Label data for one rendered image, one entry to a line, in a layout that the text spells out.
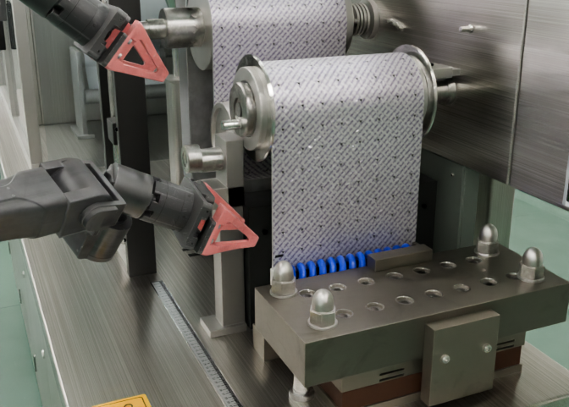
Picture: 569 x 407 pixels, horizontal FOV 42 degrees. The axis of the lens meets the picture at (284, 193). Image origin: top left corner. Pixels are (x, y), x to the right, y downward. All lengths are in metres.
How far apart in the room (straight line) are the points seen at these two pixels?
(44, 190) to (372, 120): 0.46
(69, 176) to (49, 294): 0.49
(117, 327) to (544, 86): 0.72
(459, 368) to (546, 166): 0.29
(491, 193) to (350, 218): 0.39
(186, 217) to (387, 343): 0.29
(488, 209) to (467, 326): 0.47
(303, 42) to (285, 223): 0.35
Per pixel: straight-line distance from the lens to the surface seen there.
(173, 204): 0.92
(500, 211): 1.42
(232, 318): 1.15
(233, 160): 1.05
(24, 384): 2.82
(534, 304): 1.06
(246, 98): 0.99
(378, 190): 1.08
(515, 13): 1.06
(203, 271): 1.36
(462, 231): 1.22
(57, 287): 1.35
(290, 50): 1.23
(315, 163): 1.02
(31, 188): 0.84
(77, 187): 0.86
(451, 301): 0.99
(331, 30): 1.26
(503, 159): 1.10
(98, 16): 0.93
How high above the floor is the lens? 1.47
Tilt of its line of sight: 19 degrees down
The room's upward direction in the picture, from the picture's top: straight up
